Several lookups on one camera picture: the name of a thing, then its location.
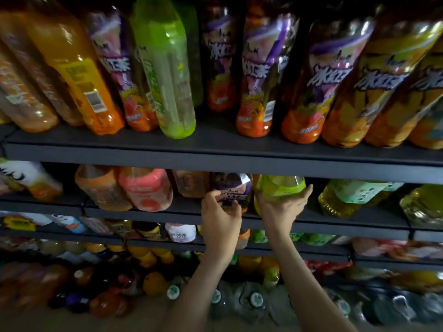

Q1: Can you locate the dark yellow label bottle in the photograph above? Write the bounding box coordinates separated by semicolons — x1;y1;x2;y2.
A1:
133;221;169;242

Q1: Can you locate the green drink bottle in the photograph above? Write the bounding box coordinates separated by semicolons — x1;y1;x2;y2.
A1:
129;0;197;139
172;0;204;108
254;175;307;217

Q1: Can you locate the person's right hand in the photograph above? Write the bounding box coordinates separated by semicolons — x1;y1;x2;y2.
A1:
255;184;314;240

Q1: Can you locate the person's left hand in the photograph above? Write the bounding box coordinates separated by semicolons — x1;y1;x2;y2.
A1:
201;191;242;258

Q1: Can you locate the yellow label tea bottle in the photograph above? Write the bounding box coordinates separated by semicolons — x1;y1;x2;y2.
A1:
365;36;443;148
408;98;443;150
321;5;443;148

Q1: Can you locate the brown drink bottle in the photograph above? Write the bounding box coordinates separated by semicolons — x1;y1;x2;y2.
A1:
172;170;211;199

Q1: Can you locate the person's left forearm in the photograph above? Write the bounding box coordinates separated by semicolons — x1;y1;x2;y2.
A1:
162;253;239;332

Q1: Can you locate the row of pink packets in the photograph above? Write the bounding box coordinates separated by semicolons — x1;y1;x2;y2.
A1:
352;237;443;262

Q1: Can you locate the brown label bottle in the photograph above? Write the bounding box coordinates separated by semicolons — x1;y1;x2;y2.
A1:
107;219;140;240

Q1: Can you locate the person's right forearm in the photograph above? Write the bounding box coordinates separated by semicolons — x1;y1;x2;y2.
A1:
268;231;359;332

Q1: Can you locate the white label orange bottle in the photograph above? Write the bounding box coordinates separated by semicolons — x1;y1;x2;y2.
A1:
0;157;64;202

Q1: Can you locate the pink label drink bottle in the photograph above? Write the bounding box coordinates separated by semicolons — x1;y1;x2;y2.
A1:
116;166;174;212

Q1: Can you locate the small orange cap bottle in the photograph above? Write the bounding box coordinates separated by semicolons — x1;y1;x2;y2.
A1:
237;228;251;250

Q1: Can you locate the orange juice bottle yellow label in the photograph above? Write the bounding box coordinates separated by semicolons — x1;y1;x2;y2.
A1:
19;0;125;136

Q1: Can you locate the white milk drink bottle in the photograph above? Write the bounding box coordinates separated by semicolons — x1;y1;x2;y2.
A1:
165;222;197;243

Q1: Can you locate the cluster of dark soda bottles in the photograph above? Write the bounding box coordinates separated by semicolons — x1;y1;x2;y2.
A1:
0;261;146;318

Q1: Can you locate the yellow bottle pale green label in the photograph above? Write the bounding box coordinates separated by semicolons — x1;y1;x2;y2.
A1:
318;179;390;219
366;182;405;207

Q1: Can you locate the white and blue bottle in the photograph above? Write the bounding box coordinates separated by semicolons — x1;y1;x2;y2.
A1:
49;214;87;235

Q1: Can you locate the cluster of clear water bottles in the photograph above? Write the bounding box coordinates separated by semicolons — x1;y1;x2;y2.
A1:
166;273;443;327

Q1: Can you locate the purple label tea bottle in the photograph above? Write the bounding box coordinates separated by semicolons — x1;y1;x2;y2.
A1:
200;3;240;113
212;172;253;214
82;9;160;133
236;0;300;139
281;8;377;145

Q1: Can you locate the yellow flower label bottle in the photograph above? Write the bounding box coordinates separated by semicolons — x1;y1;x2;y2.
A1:
1;214;38;233

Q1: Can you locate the pale orange drink bottle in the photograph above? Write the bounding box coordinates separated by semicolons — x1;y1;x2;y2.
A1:
0;39;60;133
0;10;84;127

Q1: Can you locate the yellow clear drink bottle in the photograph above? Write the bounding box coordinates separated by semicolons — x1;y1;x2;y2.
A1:
399;184;443;228

